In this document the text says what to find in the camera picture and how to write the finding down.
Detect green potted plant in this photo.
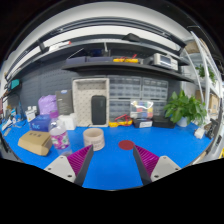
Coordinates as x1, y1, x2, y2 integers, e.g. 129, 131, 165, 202
164, 90, 207, 126

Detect dark grey product box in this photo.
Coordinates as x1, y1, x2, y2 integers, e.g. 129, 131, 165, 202
55, 90, 73, 115

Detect black labelled box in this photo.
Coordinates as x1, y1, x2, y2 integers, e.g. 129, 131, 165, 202
133, 119, 153, 128

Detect blue tissue box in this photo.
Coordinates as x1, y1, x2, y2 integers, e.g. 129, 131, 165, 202
29, 115, 50, 132

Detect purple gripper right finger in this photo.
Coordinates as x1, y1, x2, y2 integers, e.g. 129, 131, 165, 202
133, 145, 180, 185

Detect purple plastic bag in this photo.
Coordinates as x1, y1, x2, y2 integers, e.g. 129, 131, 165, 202
38, 95, 57, 115

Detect brown cardboard box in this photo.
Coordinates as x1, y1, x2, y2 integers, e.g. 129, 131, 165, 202
18, 131, 52, 156

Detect yellow tool on shelf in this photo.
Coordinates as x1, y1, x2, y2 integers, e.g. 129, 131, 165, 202
113, 58, 139, 63

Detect beige ceramic cup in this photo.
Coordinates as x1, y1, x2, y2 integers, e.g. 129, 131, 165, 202
83, 128, 105, 151

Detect white small box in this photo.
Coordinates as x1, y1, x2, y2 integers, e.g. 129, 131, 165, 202
59, 113, 76, 130

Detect black speaker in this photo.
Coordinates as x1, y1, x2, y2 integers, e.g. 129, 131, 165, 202
91, 95, 106, 125

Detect clear plastic water bottle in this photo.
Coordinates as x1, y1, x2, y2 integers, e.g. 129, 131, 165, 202
49, 110, 70, 152

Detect grey drawer organizer cabinet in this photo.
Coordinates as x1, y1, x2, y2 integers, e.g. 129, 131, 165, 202
109, 75, 168, 121

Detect grey device on shelf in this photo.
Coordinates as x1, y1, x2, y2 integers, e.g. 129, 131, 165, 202
153, 53, 178, 71

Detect red round coaster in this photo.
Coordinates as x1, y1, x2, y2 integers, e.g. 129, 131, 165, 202
118, 140, 134, 150

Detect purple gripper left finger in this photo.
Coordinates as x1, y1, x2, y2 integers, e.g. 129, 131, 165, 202
45, 145, 94, 186

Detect black flat box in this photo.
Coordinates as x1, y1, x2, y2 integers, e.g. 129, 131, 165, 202
152, 116, 175, 129

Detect yellow red hand tool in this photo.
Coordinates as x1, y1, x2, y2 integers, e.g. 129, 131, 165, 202
109, 114, 132, 127

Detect blue table mat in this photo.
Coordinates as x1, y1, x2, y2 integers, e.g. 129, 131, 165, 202
3, 122, 211, 190

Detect black wall shelf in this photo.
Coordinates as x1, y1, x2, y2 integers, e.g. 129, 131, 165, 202
62, 62, 193, 83

